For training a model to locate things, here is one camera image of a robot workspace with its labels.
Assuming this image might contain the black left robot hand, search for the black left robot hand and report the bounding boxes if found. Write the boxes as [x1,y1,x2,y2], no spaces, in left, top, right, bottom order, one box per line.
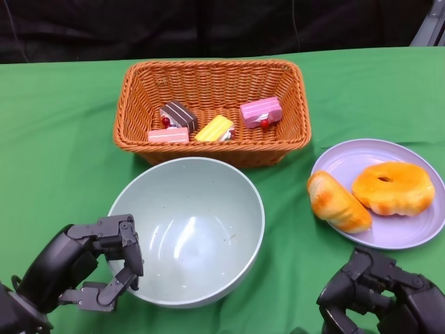
[17,214,144,314]

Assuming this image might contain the orange wicker basket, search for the orange wicker basket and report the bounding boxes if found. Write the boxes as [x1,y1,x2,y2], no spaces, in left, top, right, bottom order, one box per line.
[113,59,312,168]

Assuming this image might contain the ring-shaped golden bread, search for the ring-shaped golden bread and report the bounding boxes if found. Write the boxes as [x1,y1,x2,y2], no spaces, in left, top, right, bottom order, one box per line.
[350,161,436,216]

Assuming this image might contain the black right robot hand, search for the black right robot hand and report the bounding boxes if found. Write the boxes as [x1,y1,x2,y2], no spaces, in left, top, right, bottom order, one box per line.
[316,246,445,334]

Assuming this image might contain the yellow cake slice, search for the yellow cake slice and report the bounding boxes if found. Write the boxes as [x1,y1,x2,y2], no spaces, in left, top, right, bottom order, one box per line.
[193,114,236,142]

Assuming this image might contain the grey metal frame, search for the grey metal frame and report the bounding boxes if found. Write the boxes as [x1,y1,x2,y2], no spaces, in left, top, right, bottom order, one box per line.
[410,0,445,48]

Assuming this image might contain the black backdrop curtain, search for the black backdrop curtain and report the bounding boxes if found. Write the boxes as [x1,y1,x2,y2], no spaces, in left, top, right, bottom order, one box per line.
[0,0,432,65]

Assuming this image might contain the pink striped cake slice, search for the pink striped cake slice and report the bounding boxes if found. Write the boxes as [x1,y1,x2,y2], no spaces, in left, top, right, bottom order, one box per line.
[239,96,282,130]

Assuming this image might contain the salmon cake with round hole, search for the salmon cake with round hole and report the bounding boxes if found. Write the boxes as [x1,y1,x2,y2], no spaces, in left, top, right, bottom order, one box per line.
[148,127,191,143]

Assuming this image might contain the long golden bread loaf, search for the long golden bread loaf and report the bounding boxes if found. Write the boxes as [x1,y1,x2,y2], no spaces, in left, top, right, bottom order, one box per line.
[307,170,373,234]

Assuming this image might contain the grey-green round bowl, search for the grey-green round bowl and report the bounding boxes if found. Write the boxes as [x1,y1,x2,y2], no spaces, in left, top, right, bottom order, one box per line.
[107,156,266,309]

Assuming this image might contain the lavender round plate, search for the lavender round plate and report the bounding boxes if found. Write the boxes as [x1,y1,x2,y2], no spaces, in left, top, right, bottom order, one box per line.
[311,138,445,251]

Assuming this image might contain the brown chocolate cake slice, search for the brown chocolate cake slice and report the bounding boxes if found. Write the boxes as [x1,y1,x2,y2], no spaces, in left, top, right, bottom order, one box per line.
[159,100,199,132]

